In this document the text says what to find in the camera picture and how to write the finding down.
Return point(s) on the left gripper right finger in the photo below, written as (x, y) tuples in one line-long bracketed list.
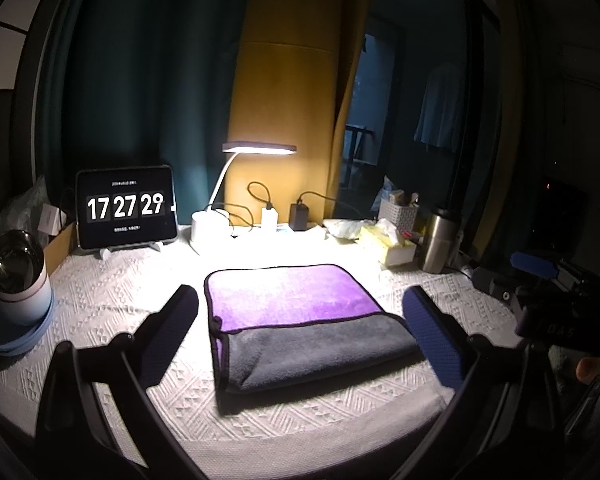
[(486, 380)]

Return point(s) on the small white box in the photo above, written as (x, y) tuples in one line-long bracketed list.
[(52, 220)]

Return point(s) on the white desk lamp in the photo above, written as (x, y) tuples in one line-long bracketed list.
[(215, 224)]

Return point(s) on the white usb charger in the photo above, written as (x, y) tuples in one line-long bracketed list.
[(269, 218)]

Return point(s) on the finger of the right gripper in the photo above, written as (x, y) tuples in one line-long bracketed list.
[(534, 265)]

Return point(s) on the wet wipes packet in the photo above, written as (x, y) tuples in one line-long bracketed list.
[(346, 229)]

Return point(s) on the cardboard box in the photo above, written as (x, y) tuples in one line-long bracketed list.
[(60, 247)]

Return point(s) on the white tablet stand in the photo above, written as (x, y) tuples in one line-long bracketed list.
[(105, 253)]

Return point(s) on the black power adapter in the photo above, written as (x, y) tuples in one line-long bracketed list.
[(298, 217)]

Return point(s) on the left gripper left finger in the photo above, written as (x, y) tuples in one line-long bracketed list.
[(71, 425)]

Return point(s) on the dark green curtain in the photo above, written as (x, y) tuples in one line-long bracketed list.
[(137, 83)]

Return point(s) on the yellow tissue box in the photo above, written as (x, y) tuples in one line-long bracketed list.
[(383, 242)]

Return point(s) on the stainless steel thermos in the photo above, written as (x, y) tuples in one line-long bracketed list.
[(437, 242)]

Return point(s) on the white woven basket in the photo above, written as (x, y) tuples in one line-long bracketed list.
[(400, 209)]

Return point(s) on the black tablet clock display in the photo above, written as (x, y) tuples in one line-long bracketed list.
[(125, 207)]

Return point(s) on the grey purple towel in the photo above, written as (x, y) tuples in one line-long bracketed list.
[(283, 326)]

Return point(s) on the white textured tablecloth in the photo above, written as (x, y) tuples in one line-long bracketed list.
[(281, 434)]

